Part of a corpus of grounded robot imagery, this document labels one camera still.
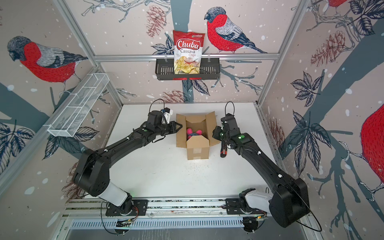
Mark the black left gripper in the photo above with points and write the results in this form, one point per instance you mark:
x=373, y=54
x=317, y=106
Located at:
x=173, y=127

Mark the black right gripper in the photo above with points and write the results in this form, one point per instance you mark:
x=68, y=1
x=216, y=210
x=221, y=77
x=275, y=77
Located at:
x=217, y=129

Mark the pink blue plush toy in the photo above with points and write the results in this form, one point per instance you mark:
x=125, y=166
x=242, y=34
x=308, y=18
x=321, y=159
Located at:
x=191, y=133

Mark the red black utility knife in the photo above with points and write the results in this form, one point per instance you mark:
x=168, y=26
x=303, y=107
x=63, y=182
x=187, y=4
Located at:
x=224, y=150

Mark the brown cardboard express box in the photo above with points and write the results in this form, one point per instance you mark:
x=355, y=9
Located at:
x=198, y=147

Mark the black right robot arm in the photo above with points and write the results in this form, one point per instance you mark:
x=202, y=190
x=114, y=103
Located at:
x=290, y=200

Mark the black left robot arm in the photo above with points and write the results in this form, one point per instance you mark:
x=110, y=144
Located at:
x=92, y=174

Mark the Chuba cassava chips bag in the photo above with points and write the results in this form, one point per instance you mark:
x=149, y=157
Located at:
x=188, y=50

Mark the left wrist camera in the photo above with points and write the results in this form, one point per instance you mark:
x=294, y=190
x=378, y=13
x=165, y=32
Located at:
x=167, y=114

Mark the black wire wall basket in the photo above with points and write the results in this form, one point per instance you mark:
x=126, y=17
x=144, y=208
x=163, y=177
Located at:
x=206, y=69

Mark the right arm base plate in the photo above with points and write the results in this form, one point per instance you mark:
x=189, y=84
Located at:
x=246, y=206

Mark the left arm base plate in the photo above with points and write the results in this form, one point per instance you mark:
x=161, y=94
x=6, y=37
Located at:
x=129, y=208

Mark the white wire mesh shelf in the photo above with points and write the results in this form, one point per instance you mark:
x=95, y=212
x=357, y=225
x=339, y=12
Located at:
x=71, y=118

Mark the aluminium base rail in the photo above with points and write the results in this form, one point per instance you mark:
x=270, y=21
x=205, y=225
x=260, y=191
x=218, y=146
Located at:
x=163, y=207

